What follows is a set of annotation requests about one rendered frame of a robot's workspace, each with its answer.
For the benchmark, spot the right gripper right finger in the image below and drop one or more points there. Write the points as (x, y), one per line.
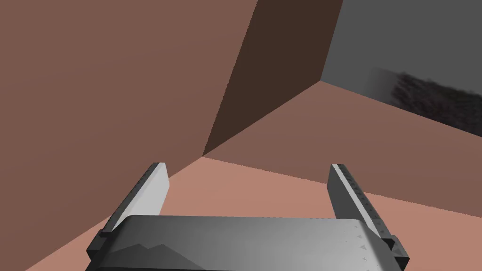
(350, 195)

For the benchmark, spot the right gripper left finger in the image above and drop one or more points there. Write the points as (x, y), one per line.
(147, 195)

